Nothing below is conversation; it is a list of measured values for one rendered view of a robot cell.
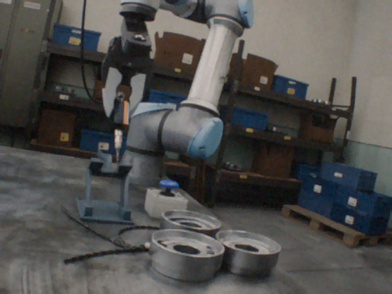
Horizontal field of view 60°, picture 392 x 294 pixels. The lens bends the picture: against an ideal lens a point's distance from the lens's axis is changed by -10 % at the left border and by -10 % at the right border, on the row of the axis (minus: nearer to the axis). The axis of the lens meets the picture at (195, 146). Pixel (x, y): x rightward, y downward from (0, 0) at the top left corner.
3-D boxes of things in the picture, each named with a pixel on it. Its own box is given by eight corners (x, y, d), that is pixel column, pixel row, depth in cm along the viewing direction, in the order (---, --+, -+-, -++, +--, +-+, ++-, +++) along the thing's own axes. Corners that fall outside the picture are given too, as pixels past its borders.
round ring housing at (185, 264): (224, 264, 56) (229, 240, 56) (211, 291, 46) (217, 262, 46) (160, 248, 58) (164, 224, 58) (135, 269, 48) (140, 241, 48)
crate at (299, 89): (289, 99, 507) (292, 84, 505) (306, 100, 472) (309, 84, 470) (258, 91, 486) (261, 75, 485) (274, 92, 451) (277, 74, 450)
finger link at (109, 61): (118, 93, 69) (131, 50, 69) (120, 93, 67) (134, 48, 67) (94, 86, 67) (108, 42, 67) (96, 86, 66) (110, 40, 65)
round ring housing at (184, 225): (167, 226, 71) (171, 206, 71) (220, 239, 69) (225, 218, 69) (150, 241, 61) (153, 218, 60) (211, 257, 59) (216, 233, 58)
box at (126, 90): (134, 106, 396) (141, 71, 393) (86, 98, 378) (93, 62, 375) (128, 105, 435) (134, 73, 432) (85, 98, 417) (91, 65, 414)
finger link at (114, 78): (106, 116, 73) (120, 71, 73) (111, 118, 67) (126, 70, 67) (92, 112, 72) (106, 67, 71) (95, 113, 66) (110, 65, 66)
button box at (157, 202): (184, 221, 76) (188, 199, 76) (151, 218, 74) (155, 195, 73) (173, 210, 84) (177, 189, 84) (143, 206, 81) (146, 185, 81)
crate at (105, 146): (122, 152, 438) (125, 134, 437) (125, 157, 402) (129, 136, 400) (79, 145, 423) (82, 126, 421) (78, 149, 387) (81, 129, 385)
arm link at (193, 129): (169, 155, 112) (218, 3, 121) (215, 166, 106) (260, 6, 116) (152, 144, 101) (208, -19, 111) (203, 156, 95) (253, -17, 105)
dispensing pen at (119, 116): (111, 166, 61) (115, 84, 68) (106, 176, 64) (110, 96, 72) (124, 168, 62) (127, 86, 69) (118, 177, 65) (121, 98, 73)
